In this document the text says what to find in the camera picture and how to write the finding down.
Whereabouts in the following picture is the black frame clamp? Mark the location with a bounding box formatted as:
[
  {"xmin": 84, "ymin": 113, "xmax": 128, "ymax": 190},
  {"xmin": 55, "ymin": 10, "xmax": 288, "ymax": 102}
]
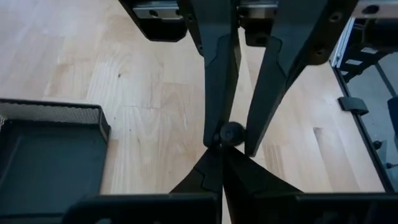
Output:
[{"xmin": 337, "ymin": 95, "xmax": 370, "ymax": 116}]

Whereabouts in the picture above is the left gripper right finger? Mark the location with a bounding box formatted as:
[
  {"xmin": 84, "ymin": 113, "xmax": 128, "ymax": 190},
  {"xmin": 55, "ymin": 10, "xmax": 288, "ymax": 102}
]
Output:
[{"xmin": 222, "ymin": 146, "xmax": 303, "ymax": 196}]

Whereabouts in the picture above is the black binder clip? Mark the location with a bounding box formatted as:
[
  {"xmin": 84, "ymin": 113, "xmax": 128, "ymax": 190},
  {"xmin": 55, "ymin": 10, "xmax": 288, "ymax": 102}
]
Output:
[{"xmin": 219, "ymin": 121, "xmax": 247, "ymax": 147}]

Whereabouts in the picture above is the black mesh desk organizer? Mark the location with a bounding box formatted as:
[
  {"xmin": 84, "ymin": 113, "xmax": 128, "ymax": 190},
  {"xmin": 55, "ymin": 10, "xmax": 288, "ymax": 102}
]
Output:
[{"xmin": 0, "ymin": 98, "xmax": 112, "ymax": 220}]

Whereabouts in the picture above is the black table frame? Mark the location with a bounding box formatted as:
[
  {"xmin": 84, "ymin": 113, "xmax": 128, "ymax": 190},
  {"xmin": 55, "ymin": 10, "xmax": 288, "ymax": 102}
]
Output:
[{"xmin": 328, "ymin": 58, "xmax": 398, "ymax": 194}]

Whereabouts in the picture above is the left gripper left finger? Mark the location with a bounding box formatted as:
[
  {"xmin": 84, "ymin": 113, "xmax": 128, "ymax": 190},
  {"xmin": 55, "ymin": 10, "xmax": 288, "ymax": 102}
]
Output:
[{"xmin": 169, "ymin": 146, "xmax": 224, "ymax": 196}]

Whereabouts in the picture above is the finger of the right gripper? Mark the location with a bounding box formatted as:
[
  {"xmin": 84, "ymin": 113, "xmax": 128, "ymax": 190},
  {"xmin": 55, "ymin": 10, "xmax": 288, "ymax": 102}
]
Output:
[
  {"xmin": 177, "ymin": 0, "xmax": 243, "ymax": 149},
  {"xmin": 244, "ymin": 0, "xmax": 359, "ymax": 157}
]

